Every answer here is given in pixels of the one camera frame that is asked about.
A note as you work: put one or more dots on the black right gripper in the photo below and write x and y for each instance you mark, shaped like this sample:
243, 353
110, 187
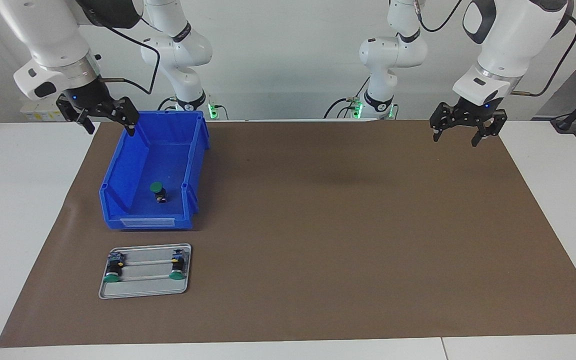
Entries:
88, 97

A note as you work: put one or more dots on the blue plastic storage bin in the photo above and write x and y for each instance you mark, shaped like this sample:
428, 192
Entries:
133, 215

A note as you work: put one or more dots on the silver metal tray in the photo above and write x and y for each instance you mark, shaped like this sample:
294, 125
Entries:
148, 290

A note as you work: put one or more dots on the brown table mat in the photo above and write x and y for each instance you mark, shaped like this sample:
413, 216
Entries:
288, 275

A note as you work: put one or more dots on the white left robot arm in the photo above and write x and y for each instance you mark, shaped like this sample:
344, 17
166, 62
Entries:
503, 45

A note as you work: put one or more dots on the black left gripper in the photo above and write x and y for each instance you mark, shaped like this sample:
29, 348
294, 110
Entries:
475, 110

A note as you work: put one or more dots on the white labelled box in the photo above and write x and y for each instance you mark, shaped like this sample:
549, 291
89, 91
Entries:
38, 112

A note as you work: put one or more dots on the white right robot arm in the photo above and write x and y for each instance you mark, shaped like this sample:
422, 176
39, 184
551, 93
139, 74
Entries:
48, 40

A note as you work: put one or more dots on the green push button switch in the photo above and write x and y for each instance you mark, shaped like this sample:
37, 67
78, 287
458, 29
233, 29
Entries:
113, 270
178, 270
156, 187

